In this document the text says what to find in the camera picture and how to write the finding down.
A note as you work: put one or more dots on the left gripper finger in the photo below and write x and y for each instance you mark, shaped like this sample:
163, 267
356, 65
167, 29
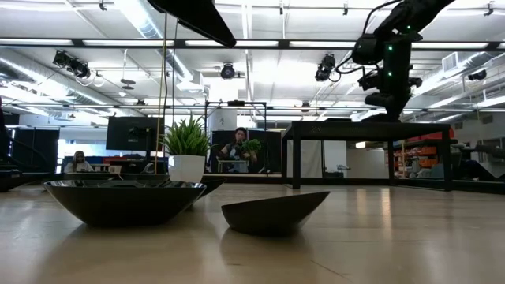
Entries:
197, 19

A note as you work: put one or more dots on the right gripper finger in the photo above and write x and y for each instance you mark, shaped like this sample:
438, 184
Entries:
392, 112

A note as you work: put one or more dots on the black teardrop mini plate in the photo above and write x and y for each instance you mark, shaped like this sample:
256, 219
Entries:
272, 217

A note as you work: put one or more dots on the black diamond-shaped mini plate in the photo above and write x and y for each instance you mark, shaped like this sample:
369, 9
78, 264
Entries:
126, 209

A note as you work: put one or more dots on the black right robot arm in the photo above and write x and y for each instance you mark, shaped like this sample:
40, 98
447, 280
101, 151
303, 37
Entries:
414, 12

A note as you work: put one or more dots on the black perforated metal shelf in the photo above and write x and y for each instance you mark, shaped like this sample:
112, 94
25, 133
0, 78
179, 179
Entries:
367, 130

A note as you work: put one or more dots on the shelving with red bins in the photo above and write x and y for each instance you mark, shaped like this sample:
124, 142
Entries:
428, 151

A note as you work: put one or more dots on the black ceiling fixture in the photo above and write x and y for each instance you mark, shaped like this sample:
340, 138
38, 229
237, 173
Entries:
478, 75

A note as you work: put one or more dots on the white panel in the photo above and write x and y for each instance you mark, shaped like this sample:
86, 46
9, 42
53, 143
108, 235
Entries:
311, 158

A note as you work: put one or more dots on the white cylindrical column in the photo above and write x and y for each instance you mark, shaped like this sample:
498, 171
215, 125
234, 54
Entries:
223, 120

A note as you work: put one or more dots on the black partition panel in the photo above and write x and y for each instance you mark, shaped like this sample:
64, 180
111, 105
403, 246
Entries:
272, 148

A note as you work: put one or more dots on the black computer monitor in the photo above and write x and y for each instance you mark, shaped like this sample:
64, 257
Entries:
134, 134

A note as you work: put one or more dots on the small green background plant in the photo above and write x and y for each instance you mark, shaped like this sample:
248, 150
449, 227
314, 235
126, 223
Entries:
252, 146

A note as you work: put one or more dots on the person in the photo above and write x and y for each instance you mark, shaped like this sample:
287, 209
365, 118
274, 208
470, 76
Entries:
77, 165
236, 152

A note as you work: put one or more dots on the green plant in white pot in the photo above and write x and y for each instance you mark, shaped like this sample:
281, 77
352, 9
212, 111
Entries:
186, 167

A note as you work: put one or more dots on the black cabinet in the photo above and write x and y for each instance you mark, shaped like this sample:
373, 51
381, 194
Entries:
35, 150

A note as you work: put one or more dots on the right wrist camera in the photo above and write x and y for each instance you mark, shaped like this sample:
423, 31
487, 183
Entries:
369, 81

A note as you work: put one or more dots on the silver ventilation duct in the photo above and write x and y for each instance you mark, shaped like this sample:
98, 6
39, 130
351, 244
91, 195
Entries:
434, 83

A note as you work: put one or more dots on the black overhead camera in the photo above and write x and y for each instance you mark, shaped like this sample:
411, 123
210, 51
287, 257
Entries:
227, 72

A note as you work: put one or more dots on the black ceiling camera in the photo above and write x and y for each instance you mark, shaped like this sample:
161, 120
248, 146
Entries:
73, 65
325, 68

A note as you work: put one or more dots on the black overhead frame beam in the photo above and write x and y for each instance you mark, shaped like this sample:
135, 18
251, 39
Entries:
284, 43

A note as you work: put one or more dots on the black background rig frame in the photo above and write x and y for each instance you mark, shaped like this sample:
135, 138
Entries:
236, 103

